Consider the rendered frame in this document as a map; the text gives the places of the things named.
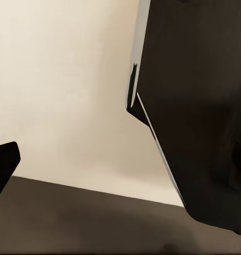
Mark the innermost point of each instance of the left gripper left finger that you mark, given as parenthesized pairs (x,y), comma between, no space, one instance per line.
(9,160)

